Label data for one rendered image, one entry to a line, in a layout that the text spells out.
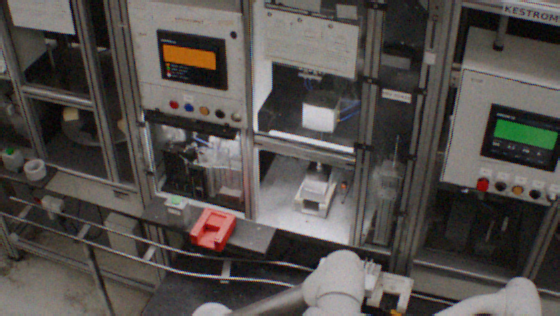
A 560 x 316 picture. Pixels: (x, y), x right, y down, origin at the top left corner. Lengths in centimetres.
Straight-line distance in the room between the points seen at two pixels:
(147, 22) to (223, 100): 38
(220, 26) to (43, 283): 214
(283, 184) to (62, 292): 153
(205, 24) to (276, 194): 90
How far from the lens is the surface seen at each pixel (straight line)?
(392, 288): 248
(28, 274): 387
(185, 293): 271
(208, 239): 257
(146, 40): 228
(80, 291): 369
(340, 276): 192
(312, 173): 260
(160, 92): 238
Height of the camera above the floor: 282
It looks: 42 degrees down
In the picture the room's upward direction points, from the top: straight up
